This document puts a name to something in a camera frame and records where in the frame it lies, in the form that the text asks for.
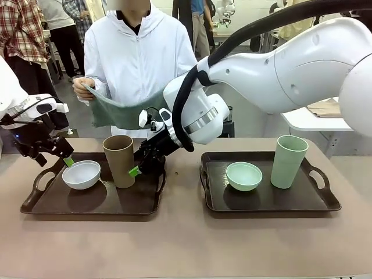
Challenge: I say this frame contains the black stool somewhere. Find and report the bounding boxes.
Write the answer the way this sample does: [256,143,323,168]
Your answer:
[222,106,235,139]

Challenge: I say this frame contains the white bowl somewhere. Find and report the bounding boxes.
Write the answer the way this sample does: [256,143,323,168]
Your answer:
[62,160,102,191]

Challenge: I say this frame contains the person in plaid shirt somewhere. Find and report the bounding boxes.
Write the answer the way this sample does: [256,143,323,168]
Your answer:
[0,0,51,98]

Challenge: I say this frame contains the pale green bowl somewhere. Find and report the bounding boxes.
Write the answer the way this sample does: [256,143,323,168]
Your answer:
[226,162,263,192]

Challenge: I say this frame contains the person right forearm white sleeve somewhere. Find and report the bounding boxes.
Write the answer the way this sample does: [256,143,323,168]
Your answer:
[92,76,113,98]

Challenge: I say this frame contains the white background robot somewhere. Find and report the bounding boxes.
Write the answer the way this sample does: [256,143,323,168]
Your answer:
[214,0,234,30]

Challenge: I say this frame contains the person in dark coat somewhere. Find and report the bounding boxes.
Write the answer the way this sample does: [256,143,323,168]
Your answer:
[173,0,216,60]

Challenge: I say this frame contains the person right hand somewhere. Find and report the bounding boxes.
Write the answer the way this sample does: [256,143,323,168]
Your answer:
[72,77,96,102]

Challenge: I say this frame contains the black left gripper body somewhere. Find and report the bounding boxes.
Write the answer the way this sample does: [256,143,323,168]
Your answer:
[12,121,74,160]

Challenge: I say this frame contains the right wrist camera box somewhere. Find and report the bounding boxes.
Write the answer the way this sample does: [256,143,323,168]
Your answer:
[138,107,173,132]

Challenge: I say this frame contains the folded tan cloth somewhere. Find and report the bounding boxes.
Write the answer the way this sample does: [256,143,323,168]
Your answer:
[306,98,344,119]

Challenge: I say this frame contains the person in white jacket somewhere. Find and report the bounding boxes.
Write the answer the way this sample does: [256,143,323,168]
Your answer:
[83,3,199,139]

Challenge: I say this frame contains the tall brown cup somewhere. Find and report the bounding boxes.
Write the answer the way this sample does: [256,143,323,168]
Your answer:
[103,135,135,189]

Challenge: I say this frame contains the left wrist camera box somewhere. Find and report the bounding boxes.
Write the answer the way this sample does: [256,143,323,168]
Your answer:
[5,94,70,123]

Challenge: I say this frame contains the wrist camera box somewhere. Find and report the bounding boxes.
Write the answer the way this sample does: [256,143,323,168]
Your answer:
[5,94,70,123]
[138,107,173,132]

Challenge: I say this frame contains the tall pale green cup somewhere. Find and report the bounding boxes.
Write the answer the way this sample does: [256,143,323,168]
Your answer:
[270,135,309,189]

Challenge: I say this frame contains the person in grey jacket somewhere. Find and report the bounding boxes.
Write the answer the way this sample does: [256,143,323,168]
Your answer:
[37,0,88,84]

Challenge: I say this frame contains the black corrugated cable hose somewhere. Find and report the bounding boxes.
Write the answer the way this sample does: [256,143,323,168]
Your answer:
[171,0,329,152]

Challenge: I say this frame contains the green cloth mat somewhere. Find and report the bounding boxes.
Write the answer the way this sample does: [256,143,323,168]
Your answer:
[83,83,167,130]

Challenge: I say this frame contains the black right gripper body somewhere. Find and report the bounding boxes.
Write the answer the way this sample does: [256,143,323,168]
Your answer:
[138,128,187,164]

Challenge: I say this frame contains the dark brown serving tray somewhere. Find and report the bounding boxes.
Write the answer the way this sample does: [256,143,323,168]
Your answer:
[20,151,167,216]
[199,151,341,219]

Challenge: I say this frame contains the white side table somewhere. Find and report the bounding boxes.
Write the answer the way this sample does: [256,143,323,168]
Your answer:
[281,97,357,133]

